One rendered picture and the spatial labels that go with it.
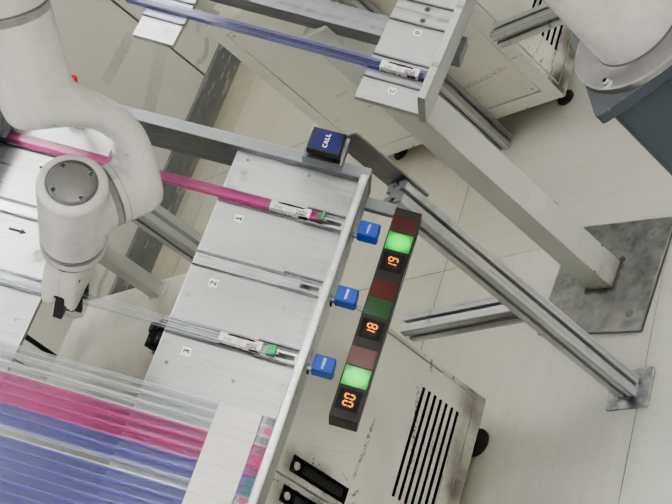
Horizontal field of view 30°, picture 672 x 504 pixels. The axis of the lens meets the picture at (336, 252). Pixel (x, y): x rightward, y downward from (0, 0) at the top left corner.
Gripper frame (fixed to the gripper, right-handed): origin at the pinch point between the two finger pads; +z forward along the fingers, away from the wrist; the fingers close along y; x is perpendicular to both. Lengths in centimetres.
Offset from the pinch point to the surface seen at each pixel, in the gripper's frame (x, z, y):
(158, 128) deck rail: 1.0, 0.4, -30.0
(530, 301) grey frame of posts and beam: 65, 18, -33
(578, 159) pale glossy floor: 76, 59, -93
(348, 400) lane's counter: 40.2, -5.0, 3.2
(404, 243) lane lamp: 41.0, -5.2, -22.5
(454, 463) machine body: 67, 55, -17
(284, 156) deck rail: 20.3, -3.8, -30.3
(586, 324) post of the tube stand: 83, 47, -49
